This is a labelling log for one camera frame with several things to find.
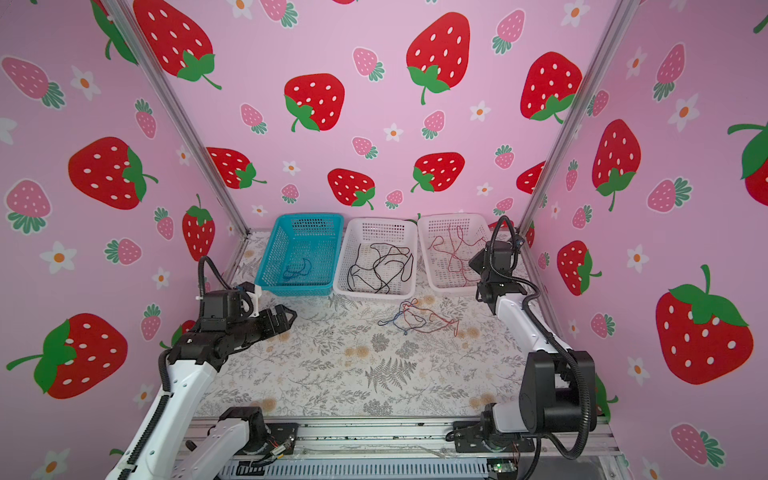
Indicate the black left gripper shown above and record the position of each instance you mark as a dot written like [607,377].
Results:
[284,324]

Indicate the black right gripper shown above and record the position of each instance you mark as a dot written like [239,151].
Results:
[479,260]

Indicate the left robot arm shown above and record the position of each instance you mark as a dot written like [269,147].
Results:
[228,323]

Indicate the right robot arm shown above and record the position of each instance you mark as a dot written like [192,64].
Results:
[557,397]

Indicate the white right plastic basket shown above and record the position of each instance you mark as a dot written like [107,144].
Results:
[448,243]

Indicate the white plastic basket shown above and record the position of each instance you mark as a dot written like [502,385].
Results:
[378,260]
[448,243]

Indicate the teal plastic basket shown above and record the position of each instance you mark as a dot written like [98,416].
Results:
[301,255]

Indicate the floral table mat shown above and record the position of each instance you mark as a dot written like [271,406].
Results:
[431,355]

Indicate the white middle plastic basket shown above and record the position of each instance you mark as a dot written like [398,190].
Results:
[378,260]

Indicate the right aluminium corner post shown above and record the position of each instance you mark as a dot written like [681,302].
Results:
[613,35]

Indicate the aluminium corner post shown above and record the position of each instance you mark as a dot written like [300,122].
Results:
[157,77]
[613,35]

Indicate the left aluminium corner post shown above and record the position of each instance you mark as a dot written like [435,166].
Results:
[157,77]

